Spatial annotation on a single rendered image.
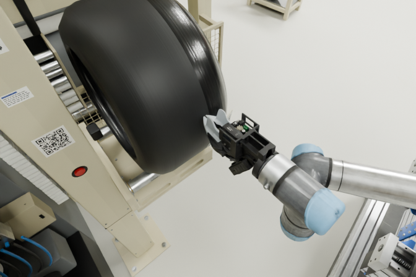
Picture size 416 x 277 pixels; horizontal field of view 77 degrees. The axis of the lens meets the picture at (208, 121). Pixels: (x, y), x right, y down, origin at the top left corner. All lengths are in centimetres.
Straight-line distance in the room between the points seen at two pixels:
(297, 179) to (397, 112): 237
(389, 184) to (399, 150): 188
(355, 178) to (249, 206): 129
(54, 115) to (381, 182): 74
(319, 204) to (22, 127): 62
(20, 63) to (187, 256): 146
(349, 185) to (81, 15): 71
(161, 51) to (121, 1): 16
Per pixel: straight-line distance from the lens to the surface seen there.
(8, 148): 74
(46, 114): 68
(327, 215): 50
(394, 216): 196
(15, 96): 64
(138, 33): 62
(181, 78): 61
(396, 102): 293
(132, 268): 182
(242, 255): 180
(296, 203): 51
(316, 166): 65
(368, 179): 67
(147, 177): 95
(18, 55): 60
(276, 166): 52
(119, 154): 117
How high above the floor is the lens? 176
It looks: 52 degrees down
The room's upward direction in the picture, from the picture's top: straight up
